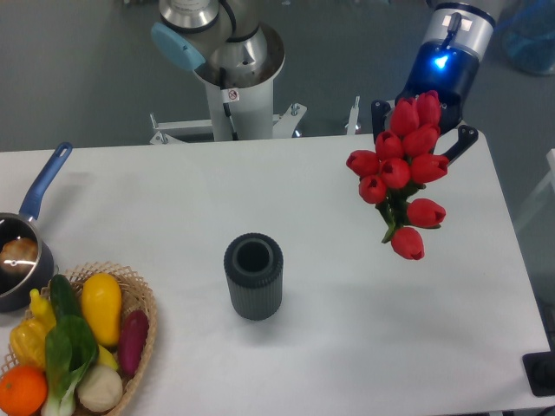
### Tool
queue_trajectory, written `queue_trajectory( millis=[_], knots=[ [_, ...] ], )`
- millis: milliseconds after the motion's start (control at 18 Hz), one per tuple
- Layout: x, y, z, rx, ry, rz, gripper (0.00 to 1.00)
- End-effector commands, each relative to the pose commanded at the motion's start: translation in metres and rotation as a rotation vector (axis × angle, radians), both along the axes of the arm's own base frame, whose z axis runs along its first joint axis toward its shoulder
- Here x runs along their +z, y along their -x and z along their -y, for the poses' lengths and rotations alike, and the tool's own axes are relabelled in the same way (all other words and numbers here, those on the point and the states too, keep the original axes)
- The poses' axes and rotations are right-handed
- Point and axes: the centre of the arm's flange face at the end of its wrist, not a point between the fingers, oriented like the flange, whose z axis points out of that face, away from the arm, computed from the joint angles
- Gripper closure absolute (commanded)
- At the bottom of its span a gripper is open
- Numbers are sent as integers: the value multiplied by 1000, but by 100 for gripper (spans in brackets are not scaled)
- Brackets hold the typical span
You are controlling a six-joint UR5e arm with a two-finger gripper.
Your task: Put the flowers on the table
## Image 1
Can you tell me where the green bok choy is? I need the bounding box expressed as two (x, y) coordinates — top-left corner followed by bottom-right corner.
(41, 315), (100, 416)

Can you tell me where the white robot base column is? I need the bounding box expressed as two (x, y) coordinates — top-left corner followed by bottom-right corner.
(151, 0), (285, 118)

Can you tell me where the dark grey ribbed vase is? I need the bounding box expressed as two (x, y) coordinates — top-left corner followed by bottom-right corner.
(224, 233), (284, 321)

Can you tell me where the orange fruit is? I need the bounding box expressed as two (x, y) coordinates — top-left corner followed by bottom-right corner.
(1, 366), (48, 415)

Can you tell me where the metal base frame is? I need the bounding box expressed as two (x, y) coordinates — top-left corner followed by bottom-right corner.
(148, 95), (362, 146)

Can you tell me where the blue handled saucepan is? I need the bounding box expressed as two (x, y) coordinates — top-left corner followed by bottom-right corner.
(1, 142), (73, 313)

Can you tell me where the small yellow pepper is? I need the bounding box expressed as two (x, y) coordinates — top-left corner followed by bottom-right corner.
(29, 289), (56, 332)

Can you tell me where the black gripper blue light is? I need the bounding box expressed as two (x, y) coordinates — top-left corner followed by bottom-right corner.
(370, 42), (480, 166)

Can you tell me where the dark green cucumber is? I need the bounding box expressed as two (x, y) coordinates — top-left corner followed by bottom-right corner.
(49, 274), (83, 321)

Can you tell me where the yellow squash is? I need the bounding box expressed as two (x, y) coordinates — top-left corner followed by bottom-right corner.
(82, 273), (122, 348)

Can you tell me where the red tulip bouquet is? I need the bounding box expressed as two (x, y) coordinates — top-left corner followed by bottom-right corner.
(346, 90), (448, 260)

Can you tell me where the blue translucent container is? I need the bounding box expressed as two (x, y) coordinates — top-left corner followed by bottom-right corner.
(502, 1), (554, 75)

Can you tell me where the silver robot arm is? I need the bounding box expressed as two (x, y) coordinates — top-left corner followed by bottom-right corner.
(371, 1), (505, 162)

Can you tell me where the purple eggplant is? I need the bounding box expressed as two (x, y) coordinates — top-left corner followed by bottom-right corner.
(118, 309), (149, 376)

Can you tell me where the yellow bell pepper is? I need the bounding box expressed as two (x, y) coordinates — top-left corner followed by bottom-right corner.
(10, 318), (47, 370)

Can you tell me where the bread roll in pan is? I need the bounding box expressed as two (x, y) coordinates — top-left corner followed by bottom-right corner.
(1, 237), (38, 276)

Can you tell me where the white garlic bulb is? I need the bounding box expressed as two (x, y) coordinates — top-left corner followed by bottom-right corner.
(77, 365), (123, 413)

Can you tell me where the black device at table edge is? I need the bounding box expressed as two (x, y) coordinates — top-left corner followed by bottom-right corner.
(522, 352), (554, 397)

